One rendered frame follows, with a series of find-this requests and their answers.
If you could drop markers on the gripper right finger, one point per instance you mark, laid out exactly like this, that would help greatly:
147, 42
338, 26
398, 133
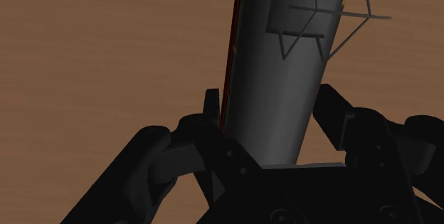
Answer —
374, 140

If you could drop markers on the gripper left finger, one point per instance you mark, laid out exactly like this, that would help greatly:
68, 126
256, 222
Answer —
145, 167

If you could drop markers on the grey model aeroplane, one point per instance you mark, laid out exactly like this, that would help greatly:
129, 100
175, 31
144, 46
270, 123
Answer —
277, 88

